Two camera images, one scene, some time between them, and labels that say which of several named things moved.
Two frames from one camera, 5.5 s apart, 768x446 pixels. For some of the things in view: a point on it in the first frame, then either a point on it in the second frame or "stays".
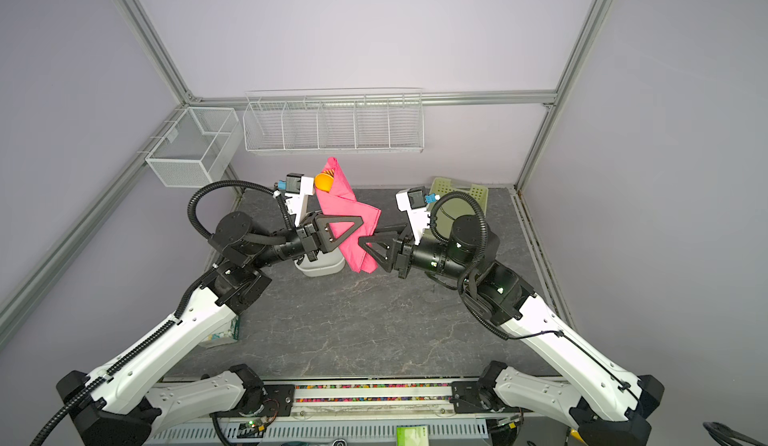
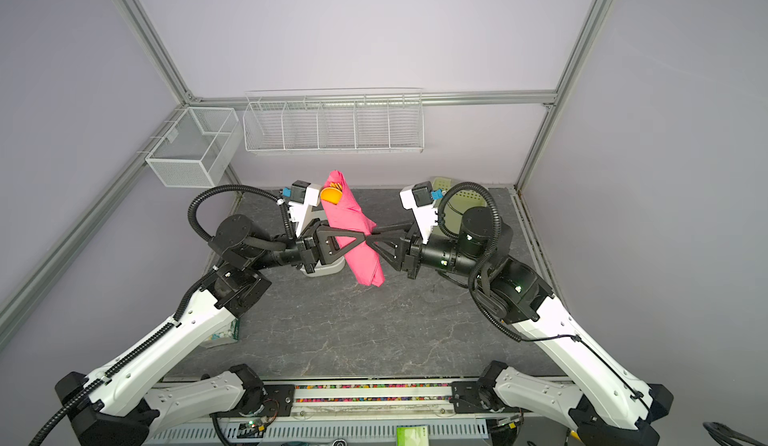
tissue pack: x=227 y=334 stays
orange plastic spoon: x=324 y=181 → x=333 y=194
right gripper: x=407 y=253 stays
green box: x=412 y=435 stays
